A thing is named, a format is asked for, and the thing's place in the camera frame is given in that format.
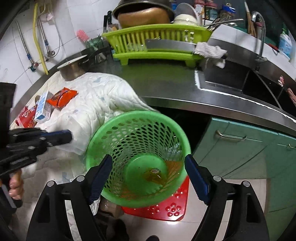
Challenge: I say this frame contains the red cola can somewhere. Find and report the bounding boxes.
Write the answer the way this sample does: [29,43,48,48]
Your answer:
[15,105,37,128]

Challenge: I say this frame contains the blue white milk carton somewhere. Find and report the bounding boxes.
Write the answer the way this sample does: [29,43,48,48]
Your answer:
[34,90,53,123]

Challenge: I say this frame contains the steel kitchen sink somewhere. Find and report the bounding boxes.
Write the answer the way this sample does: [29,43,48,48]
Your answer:
[199,38,295,118]

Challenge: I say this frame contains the person's left hand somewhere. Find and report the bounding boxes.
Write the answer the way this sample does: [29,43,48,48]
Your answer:
[9,169,24,200]

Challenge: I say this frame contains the orange snack wrapper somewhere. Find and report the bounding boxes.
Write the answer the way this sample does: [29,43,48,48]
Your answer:
[46,87,78,108]

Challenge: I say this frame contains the green cabinet doors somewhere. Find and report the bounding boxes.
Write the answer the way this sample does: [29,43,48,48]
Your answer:
[190,117,295,240]

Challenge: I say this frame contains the red plastic stool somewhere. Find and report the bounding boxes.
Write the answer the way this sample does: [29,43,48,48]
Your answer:
[121,176,189,221]

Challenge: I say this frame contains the metal pot with lid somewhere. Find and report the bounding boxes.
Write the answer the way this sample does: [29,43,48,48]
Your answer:
[57,47,110,81]

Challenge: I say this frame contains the white quilted mat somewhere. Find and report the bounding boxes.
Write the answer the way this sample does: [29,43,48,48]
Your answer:
[11,72,151,240]

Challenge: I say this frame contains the pink bottle brush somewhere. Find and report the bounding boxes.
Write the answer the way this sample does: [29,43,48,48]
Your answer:
[76,30,90,43]

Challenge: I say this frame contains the green glass jar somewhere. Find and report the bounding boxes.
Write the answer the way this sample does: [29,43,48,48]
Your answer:
[87,35,106,63]

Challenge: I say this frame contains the green perforated waste basket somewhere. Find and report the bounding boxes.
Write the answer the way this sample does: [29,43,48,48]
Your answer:
[85,110,191,208]

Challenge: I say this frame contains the lime green dish rack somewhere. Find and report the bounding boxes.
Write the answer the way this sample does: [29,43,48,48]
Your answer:
[102,24,212,68]

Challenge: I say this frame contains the chrome faucet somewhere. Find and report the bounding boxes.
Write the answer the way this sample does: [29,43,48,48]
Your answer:
[251,11,268,66]

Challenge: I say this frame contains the dark metal wok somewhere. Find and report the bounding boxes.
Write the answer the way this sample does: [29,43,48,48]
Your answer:
[112,0,175,21]

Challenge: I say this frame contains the steel cleaver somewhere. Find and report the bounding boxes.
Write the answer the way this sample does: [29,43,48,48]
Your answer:
[145,39,196,54]

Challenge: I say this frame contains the brown upturned bowl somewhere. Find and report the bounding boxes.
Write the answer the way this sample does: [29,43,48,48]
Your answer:
[118,7,171,28]

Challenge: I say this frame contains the white dish rag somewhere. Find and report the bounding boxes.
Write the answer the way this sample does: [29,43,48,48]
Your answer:
[193,42,228,69]

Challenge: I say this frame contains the white ceramic bowl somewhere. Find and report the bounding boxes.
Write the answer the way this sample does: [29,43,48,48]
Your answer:
[173,14,198,26]

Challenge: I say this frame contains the wall water valve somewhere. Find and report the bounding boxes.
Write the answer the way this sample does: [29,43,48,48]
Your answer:
[15,21,39,72]

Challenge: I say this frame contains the yellow corrugated hose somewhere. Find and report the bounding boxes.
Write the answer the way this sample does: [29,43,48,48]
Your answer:
[32,2,49,76]

